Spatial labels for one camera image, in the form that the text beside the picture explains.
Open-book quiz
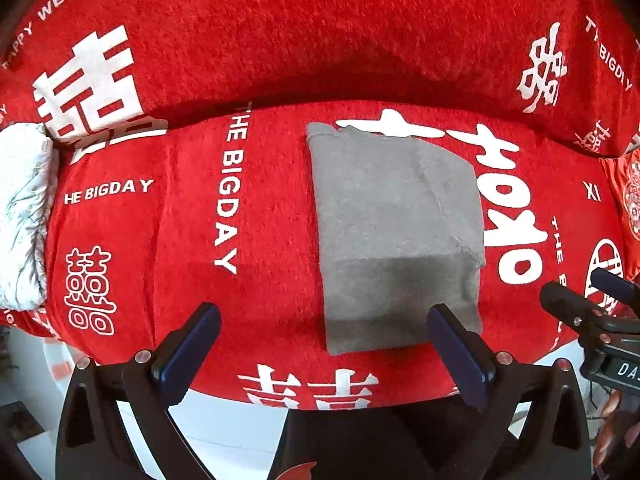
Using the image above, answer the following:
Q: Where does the grey knit garment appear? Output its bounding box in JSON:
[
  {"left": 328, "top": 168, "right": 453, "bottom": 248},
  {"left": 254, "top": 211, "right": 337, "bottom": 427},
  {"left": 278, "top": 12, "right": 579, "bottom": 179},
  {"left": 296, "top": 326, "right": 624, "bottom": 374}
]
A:
[{"left": 307, "top": 122, "right": 485, "bottom": 356}]

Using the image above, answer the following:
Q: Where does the person's right hand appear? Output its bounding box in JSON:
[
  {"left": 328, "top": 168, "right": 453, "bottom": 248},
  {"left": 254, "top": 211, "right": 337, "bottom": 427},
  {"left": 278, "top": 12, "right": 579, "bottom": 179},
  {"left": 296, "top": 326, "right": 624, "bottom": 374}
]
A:
[{"left": 592, "top": 390, "right": 639, "bottom": 469}]

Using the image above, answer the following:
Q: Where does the red patterned cushion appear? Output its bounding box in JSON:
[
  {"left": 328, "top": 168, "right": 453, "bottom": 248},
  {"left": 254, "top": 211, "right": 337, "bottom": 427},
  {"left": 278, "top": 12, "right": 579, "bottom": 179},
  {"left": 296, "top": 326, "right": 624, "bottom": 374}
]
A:
[{"left": 600, "top": 150, "right": 640, "bottom": 281}]

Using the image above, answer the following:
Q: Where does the red wedding bedspread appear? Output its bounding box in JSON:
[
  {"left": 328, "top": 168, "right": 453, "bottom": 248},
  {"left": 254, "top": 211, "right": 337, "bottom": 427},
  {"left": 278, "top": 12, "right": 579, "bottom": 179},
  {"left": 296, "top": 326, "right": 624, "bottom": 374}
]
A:
[{"left": 1, "top": 102, "right": 639, "bottom": 410}]

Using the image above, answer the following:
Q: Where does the white floral quilt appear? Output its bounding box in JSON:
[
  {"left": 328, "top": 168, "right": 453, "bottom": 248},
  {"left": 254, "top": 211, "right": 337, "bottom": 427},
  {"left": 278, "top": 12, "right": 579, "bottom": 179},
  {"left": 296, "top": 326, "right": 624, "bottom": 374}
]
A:
[{"left": 1, "top": 122, "right": 58, "bottom": 311}]

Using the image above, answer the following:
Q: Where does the red wedding pillow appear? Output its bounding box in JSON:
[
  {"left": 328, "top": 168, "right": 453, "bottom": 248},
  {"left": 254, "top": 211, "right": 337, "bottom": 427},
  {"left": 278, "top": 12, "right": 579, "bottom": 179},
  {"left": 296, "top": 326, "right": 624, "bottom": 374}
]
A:
[{"left": 1, "top": 0, "right": 639, "bottom": 156}]

